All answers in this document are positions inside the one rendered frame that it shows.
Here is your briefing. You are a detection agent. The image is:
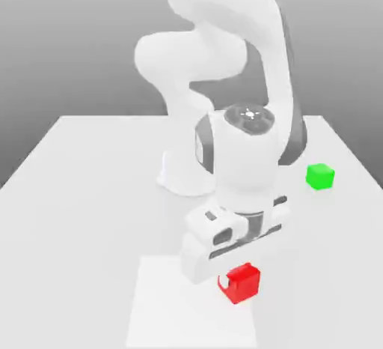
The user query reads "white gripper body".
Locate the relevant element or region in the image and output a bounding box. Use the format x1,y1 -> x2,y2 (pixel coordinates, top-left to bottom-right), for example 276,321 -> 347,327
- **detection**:
180,195 -> 292,285

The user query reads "small red cube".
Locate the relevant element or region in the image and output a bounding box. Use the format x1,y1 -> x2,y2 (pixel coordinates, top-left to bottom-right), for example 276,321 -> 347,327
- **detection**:
217,261 -> 262,306

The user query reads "small green cube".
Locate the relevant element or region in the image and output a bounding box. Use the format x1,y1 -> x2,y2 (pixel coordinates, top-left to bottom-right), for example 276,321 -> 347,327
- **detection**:
304,163 -> 336,191

